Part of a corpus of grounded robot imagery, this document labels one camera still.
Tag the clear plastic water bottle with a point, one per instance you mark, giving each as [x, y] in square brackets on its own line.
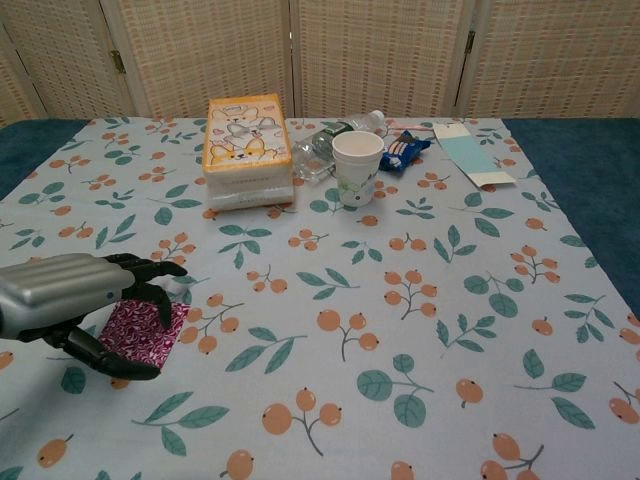
[312, 150]

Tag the white light blue paper card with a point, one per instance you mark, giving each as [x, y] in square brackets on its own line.
[470, 155]

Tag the floral berry leaf tablecloth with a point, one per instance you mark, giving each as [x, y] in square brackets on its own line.
[320, 300]

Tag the blue snack packet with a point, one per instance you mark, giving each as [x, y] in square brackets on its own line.
[400, 152]

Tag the plain white tissue pack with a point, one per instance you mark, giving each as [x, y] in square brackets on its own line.
[252, 197]

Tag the woven folding screen panel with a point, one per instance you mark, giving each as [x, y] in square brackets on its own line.
[550, 50]
[380, 50]
[60, 50]
[200, 50]

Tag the white paper cup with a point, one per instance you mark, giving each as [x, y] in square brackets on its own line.
[357, 175]

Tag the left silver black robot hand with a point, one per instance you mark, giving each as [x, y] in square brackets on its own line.
[55, 285]

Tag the magenta patterned packet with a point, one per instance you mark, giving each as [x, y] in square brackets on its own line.
[135, 335]

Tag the corgi print tissue pack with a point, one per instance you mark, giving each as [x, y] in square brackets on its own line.
[247, 150]

